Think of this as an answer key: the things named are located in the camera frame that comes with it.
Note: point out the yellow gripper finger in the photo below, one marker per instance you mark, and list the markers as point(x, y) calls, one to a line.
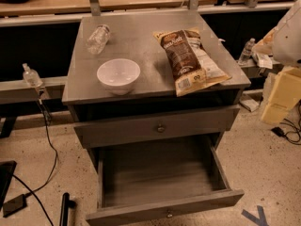
point(274, 114)
point(286, 91)

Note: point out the brown chip bag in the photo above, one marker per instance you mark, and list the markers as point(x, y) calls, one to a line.
point(191, 66)

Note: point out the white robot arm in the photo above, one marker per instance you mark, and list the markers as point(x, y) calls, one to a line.
point(286, 49)

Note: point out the open middle drawer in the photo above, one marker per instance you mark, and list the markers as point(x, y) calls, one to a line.
point(160, 179)

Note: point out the grey wooden drawer cabinet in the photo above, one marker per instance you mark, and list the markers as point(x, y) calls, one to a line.
point(131, 37)

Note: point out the closed top drawer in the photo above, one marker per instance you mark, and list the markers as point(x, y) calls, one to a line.
point(157, 126)

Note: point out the black power adapter right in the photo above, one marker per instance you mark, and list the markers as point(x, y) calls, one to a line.
point(278, 131)

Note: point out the black power adapter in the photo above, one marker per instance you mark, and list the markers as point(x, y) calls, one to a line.
point(278, 131)
point(13, 206)

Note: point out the white ceramic bowl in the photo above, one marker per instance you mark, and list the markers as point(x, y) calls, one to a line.
point(119, 75)

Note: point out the clear plastic bottle on cabinet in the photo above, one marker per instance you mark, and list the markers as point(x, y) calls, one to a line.
point(98, 39)

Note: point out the black bar on floor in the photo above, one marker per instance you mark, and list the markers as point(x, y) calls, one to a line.
point(66, 205)

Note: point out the black power adapter left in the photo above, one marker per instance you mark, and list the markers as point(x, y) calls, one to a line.
point(13, 206)

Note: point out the small white box on rail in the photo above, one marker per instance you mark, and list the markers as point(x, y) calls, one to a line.
point(262, 60)

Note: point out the water bottle on right rail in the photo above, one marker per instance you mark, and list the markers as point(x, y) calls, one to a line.
point(246, 53)

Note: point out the clear bottle on left rail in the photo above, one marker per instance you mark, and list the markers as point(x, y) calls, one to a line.
point(31, 77)

